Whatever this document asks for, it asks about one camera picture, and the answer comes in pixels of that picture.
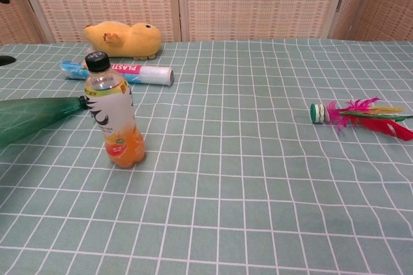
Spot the green plastic spray bottle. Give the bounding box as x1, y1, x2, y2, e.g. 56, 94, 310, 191
0, 95, 90, 148

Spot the yellow plush duck toy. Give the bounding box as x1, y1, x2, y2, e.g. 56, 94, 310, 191
83, 20, 163, 61

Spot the colourful feather shuttlecock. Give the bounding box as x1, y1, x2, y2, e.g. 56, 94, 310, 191
310, 96, 413, 143

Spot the orange drink bottle black cap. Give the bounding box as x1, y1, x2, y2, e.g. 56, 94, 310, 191
83, 50, 146, 170

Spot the green checked tablecloth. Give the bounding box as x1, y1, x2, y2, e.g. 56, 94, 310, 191
0, 38, 413, 275

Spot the plastic wrap roll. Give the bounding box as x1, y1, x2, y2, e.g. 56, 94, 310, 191
61, 59, 176, 87

